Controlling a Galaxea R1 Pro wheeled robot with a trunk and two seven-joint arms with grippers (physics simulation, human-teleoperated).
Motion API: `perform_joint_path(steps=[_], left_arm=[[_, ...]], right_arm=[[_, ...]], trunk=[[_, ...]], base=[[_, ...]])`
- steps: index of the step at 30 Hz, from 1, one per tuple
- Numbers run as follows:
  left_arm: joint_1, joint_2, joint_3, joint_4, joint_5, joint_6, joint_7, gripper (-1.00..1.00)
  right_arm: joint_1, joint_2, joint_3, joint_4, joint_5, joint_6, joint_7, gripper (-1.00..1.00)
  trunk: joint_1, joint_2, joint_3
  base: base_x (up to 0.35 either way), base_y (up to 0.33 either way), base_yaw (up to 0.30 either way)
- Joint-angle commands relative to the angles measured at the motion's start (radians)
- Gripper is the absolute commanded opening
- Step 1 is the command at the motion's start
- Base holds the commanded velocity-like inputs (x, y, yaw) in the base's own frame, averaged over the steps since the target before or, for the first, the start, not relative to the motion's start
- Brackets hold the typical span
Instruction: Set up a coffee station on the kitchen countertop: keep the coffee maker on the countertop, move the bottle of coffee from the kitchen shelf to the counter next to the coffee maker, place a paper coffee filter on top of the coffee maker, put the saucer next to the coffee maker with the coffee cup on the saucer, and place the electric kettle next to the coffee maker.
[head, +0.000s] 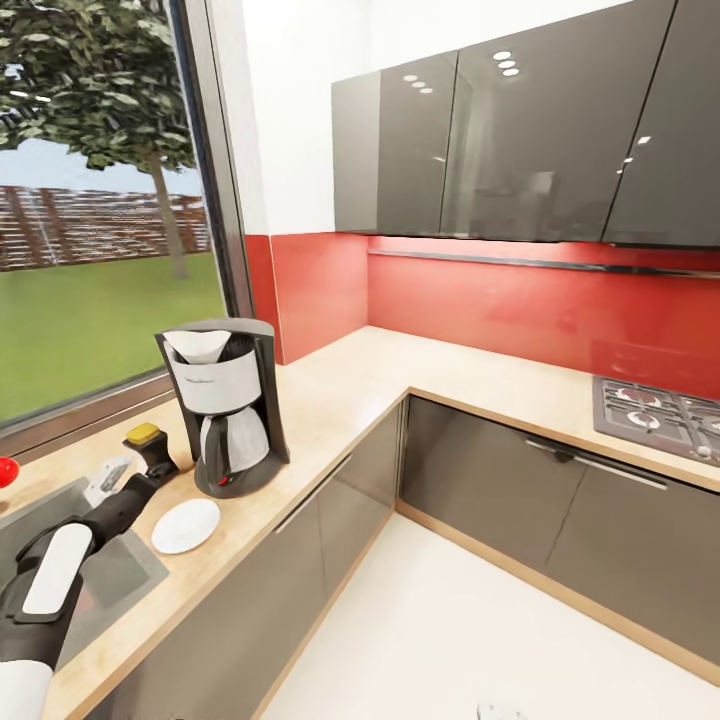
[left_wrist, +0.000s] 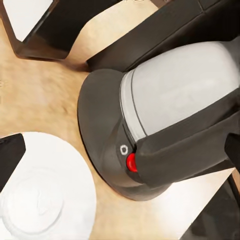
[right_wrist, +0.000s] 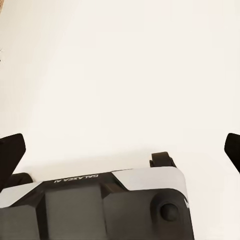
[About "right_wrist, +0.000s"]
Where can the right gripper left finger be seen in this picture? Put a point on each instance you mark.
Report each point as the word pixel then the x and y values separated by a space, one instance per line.
pixel 12 150

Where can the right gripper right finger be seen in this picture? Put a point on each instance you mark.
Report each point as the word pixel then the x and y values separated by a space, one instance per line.
pixel 232 149

